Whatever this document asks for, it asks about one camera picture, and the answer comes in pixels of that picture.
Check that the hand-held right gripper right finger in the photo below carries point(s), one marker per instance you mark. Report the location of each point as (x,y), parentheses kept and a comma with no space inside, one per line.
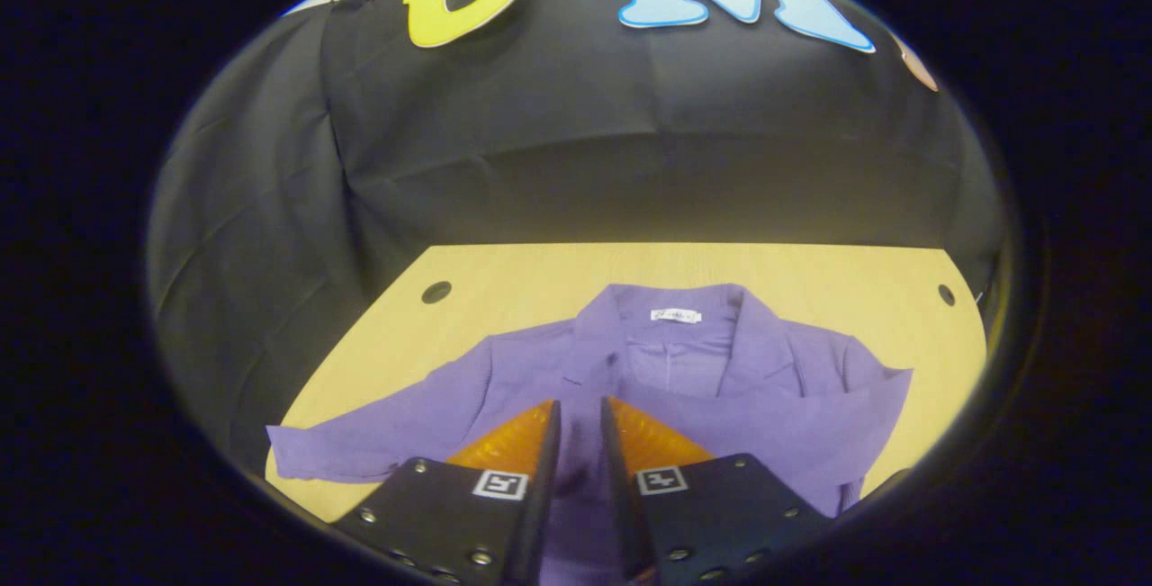
(621,496)

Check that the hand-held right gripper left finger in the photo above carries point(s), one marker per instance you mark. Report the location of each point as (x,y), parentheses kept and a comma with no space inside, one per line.
(544,496)

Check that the purple button shirt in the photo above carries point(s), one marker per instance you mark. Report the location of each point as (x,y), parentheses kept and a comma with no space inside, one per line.
(765,406)

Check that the black backdrop cloth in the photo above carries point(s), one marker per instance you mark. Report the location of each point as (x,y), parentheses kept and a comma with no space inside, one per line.
(540,136)

